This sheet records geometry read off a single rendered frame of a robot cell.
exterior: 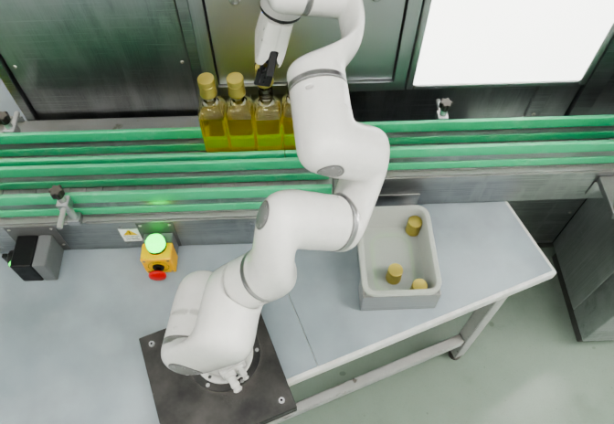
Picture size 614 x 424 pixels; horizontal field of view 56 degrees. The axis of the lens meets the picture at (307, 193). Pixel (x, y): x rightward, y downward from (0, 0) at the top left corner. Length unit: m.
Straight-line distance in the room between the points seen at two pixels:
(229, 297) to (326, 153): 0.28
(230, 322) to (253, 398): 0.40
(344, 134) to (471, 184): 0.72
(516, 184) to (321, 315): 0.57
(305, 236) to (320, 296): 0.57
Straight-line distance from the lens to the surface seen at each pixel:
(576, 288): 2.19
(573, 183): 1.54
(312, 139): 0.76
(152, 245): 1.33
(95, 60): 1.41
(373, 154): 0.80
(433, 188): 1.43
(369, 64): 1.33
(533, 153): 1.42
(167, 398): 1.28
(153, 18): 1.30
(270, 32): 1.02
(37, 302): 1.48
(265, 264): 0.78
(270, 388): 1.25
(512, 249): 1.48
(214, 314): 0.88
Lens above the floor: 1.99
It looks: 57 degrees down
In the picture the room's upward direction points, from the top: straight up
